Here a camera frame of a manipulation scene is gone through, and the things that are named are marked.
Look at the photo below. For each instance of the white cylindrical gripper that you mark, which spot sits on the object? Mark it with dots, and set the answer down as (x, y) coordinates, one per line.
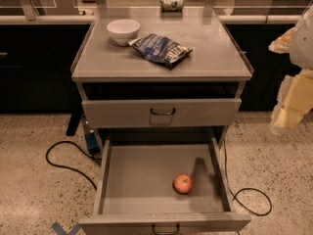
(303, 48)

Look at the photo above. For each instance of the red apple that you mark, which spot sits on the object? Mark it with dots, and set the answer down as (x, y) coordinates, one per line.
(182, 183)

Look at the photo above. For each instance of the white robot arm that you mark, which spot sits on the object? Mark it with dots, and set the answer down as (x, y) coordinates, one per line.
(301, 51)

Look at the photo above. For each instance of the grey drawer cabinet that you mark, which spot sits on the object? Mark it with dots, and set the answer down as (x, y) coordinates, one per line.
(215, 69)

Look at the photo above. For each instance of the closed grey top drawer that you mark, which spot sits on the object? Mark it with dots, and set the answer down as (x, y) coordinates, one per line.
(136, 113)

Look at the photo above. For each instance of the open grey middle drawer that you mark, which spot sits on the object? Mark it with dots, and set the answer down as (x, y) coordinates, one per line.
(135, 190)

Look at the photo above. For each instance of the blue chip bag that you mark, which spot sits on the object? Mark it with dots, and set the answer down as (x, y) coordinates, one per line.
(160, 50)

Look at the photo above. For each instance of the green white soda can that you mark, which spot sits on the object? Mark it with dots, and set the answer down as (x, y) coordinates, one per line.
(171, 5)

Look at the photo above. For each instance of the white ceramic bowl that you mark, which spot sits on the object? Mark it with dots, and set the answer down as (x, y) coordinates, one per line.
(123, 31)

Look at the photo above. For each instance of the blue power adapter box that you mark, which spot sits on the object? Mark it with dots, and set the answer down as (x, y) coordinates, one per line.
(91, 143)

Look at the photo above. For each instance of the black top drawer handle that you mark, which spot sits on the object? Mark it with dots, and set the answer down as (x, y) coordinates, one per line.
(162, 113)

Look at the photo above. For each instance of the black drawer handle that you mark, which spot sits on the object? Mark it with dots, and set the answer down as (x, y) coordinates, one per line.
(162, 113)
(165, 230)

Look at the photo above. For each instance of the black middle drawer handle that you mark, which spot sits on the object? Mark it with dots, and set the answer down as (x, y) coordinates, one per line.
(165, 230)

